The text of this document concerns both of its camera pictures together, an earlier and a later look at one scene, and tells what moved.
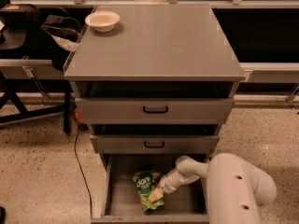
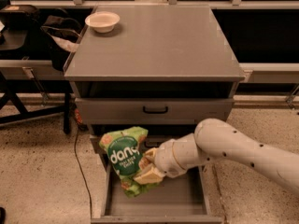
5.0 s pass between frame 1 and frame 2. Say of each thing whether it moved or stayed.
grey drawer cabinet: stayed
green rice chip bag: moved
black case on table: stayed
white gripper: moved
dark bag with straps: stayed
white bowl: stayed
